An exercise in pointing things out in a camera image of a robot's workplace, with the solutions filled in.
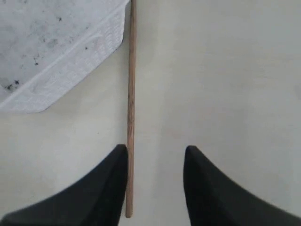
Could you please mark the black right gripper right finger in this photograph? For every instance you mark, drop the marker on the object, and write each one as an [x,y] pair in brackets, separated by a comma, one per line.
[213,199]

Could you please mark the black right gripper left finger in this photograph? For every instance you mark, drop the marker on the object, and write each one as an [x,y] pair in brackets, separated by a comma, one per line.
[94,200]

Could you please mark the white perforated plastic basket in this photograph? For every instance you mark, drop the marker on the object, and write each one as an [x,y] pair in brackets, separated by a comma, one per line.
[48,46]

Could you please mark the brown wooden chopstick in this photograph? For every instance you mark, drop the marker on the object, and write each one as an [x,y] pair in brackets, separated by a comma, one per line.
[131,109]

